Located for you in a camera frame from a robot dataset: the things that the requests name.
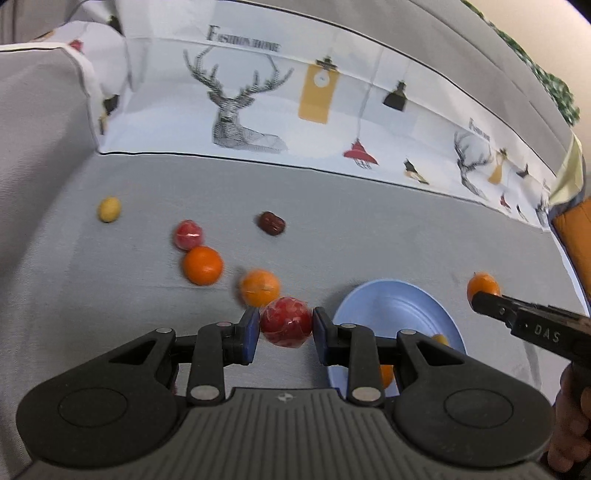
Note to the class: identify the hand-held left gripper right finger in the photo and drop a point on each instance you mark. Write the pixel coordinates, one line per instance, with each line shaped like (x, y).
(321, 337)

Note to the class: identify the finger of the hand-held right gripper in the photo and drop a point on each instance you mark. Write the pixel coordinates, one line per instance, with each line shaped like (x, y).
(491, 308)

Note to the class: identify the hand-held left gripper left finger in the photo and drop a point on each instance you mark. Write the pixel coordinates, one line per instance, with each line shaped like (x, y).
(249, 337)

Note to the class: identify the small orange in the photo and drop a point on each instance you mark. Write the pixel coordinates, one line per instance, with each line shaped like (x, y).
(482, 282)
(386, 374)
(441, 340)

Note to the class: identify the large red fruit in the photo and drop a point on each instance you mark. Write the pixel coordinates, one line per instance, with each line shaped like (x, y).
(286, 321)

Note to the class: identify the orange with wrinkled wrap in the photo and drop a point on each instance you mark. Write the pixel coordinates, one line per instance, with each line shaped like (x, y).
(260, 287)

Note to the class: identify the light blue plate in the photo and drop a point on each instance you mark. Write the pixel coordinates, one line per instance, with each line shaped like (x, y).
(392, 314)

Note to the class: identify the large round orange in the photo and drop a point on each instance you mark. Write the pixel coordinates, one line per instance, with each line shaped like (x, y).
(202, 265)

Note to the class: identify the small yellow fruit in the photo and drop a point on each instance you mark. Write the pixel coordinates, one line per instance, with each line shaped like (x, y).
(109, 209)

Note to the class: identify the person's right hand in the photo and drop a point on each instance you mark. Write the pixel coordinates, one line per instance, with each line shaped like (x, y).
(572, 429)

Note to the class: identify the orange cushion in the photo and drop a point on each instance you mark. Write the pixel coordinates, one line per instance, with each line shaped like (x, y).
(575, 235)

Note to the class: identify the dark red date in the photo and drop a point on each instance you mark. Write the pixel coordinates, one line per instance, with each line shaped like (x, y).
(271, 224)

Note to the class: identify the small red wrapped fruit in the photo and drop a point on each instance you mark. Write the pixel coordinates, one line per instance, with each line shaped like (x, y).
(188, 234)

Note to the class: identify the grey blanket with printed band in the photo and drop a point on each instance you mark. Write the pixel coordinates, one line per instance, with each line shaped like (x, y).
(323, 207)

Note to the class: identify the pale yellow cloth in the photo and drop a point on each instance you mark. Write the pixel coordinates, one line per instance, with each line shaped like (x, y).
(570, 161)

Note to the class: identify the green patterned cloth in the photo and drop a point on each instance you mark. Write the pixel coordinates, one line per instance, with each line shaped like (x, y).
(549, 78)

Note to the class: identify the grey pillow with printed edge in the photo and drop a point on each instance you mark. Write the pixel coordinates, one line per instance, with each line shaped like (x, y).
(41, 92)

